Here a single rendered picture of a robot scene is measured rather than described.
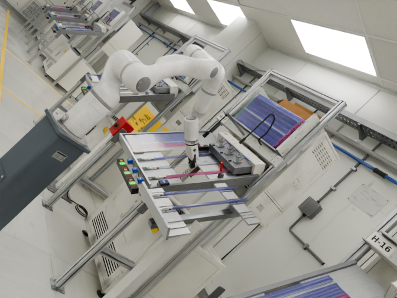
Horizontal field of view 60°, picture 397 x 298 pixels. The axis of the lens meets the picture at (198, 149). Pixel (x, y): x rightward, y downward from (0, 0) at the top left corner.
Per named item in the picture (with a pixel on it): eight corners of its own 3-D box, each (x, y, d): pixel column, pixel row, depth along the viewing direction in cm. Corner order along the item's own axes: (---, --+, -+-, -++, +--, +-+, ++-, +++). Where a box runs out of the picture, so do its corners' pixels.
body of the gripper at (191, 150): (200, 143, 203) (200, 159, 209) (193, 136, 211) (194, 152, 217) (188, 146, 201) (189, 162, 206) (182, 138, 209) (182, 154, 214)
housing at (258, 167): (250, 184, 217) (255, 164, 211) (214, 149, 255) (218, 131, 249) (260, 182, 220) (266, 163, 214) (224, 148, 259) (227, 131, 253)
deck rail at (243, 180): (149, 197, 185) (150, 187, 182) (147, 195, 187) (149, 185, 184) (257, 184, 217) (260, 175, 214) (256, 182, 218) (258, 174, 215)
